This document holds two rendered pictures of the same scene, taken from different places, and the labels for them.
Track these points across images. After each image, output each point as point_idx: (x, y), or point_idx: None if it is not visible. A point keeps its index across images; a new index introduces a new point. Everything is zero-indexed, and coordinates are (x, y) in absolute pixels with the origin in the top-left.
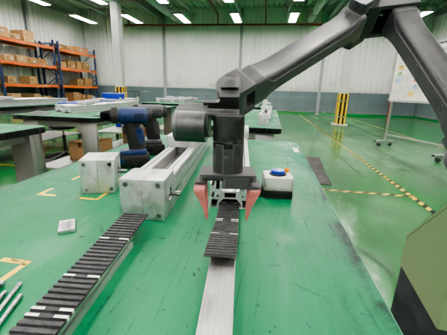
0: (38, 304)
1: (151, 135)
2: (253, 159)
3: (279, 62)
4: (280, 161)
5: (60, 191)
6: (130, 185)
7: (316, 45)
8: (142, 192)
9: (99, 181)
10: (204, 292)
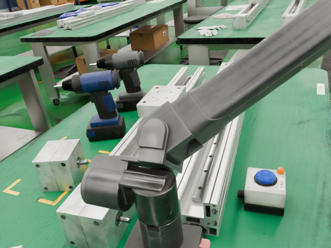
0: None
1: (129, 88)
2: (254, 114)
3: (235, 84)
4: (290, 120)
5: (24, 186)
6: (69, 218)
7: (304, 46)
8: (82, 227)
9: (57, 180)
10: None
